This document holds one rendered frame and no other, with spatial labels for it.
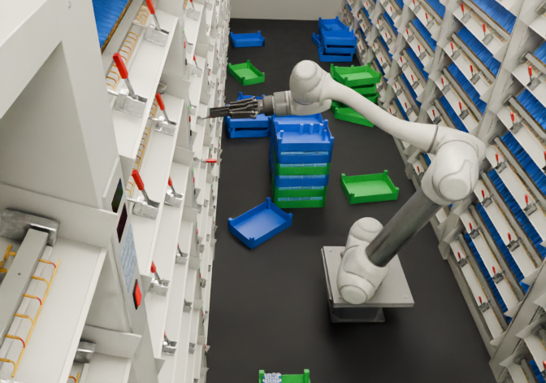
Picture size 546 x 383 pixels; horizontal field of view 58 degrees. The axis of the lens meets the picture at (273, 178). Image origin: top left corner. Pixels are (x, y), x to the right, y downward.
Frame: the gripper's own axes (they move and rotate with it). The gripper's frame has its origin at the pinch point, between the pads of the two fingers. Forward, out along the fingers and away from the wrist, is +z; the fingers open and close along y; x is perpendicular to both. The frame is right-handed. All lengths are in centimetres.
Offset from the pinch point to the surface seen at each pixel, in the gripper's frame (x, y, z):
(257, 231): -97, 37, -2
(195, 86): 15.8, -9.0, 5.0
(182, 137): 24, -54, 3
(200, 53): 17.0, 15.8, 4.9
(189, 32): 35.8, -13.1, 2.2
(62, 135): 69, -124, -4
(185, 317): -24, -73, 11
